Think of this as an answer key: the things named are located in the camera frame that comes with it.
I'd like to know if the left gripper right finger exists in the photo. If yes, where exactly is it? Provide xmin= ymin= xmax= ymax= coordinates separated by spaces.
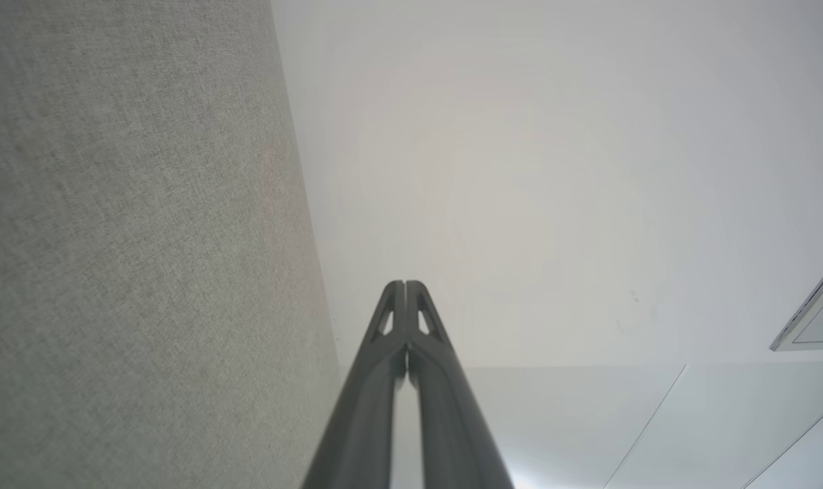
xmin=405 ymin=279 xmax=516 ymax=489

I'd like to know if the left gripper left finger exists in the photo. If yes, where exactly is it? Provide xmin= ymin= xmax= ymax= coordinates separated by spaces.
xmin=301 ymin=279 xmax=408 ymax=489

